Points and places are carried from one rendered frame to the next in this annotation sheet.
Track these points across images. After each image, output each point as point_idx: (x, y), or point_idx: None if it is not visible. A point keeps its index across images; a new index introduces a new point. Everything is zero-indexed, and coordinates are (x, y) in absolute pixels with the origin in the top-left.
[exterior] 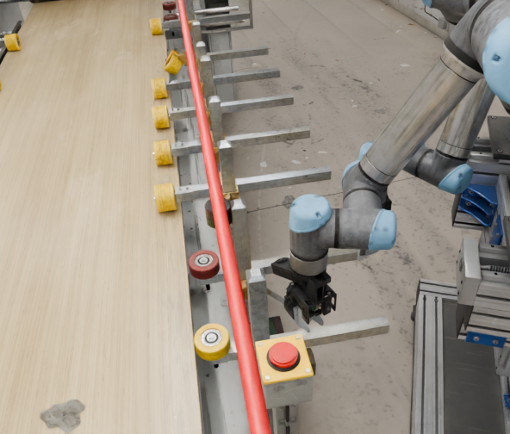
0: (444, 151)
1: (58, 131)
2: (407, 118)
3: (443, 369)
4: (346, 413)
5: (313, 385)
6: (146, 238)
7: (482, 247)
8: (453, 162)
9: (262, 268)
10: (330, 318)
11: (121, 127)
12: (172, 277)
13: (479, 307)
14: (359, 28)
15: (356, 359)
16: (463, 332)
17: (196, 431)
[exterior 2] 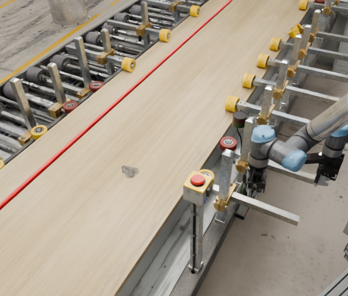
0: None
1: (209, 49)
2: (334, 108)
3: None
4: (284, 277)
5: (276, 251)
6: (210, 119)
7: None
8: None
9: (233, 151)
10: (314, 225)
11: (240, 58)
12: (208, 142)
13: None
14: None
15: (313, 255)
16: (347, 255)
17: (171, 206)
